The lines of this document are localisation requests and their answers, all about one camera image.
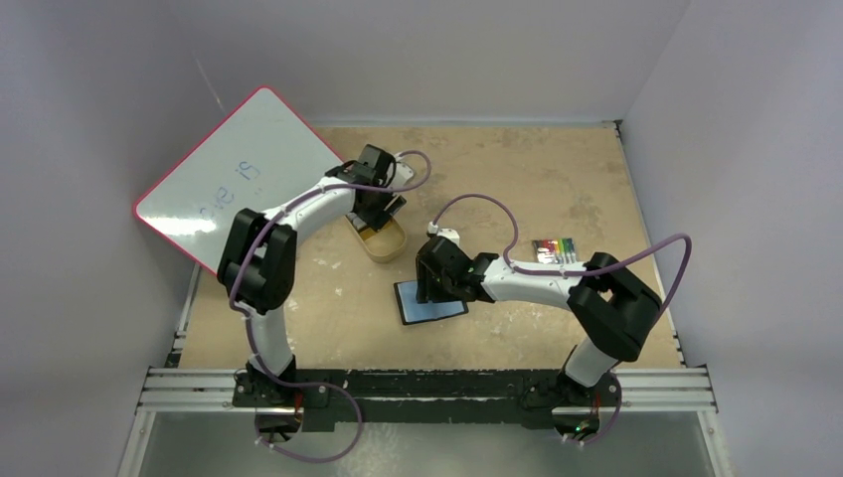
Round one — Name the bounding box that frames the black card holder wallet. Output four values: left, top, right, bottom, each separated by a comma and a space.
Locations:
394, 280, 468, 326

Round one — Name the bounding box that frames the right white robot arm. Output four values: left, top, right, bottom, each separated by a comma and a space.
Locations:
416, 236, 664, 404

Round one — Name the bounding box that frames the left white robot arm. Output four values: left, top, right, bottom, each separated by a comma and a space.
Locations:
216, 145, 415, 406

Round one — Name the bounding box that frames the stack of credit cards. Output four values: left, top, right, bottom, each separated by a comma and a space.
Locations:
347, 214, 369, 235

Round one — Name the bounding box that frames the beige oval card tray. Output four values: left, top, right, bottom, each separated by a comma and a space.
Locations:
346, 216, 408, 263

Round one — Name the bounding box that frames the pack of coloured markers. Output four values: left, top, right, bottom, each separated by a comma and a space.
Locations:
532, 238, 578, 264

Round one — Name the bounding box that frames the white board with pink rim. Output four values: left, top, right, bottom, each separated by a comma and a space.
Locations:
134, 86, 341, 273

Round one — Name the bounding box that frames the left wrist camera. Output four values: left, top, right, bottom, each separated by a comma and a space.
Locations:
388, 155, 416, 189

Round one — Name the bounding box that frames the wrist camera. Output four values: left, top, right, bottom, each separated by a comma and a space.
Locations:
426, 222, 460, 245
388, 155, 416, 189

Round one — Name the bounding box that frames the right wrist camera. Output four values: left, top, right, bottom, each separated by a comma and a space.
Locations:
426, 222, 460, 245

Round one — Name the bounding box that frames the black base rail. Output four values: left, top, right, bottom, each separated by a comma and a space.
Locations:
232, 368, 622, 437

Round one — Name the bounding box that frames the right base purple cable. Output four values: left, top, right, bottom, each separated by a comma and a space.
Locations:
560, 382, 627, 449

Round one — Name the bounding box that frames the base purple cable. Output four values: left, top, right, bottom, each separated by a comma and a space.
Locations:
560, 382, 627, 449
253, 382, 365, 467

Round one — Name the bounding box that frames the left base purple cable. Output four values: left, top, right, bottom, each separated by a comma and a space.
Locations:
253, 382, 365, 467

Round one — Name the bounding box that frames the aluminium frame rail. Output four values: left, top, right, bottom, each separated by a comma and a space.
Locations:
136, 368, 718, 412

